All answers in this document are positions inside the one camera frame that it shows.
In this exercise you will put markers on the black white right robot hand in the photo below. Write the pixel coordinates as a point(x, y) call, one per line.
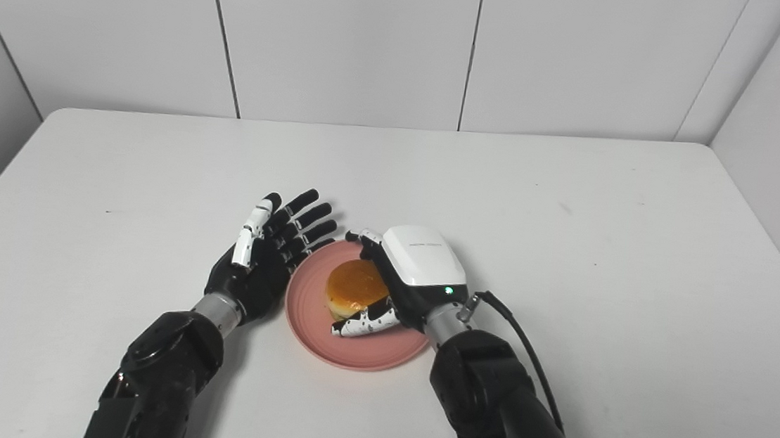
point(421, 260)

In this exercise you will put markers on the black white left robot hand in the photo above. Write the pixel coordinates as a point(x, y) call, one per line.
point(257, 281)

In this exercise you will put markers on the toy hamburger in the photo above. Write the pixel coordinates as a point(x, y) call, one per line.
point(352, 286)

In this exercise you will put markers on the pink round plate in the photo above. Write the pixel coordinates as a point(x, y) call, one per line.
point(367, 355)

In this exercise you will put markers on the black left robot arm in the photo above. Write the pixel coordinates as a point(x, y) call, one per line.
point(157, 375)

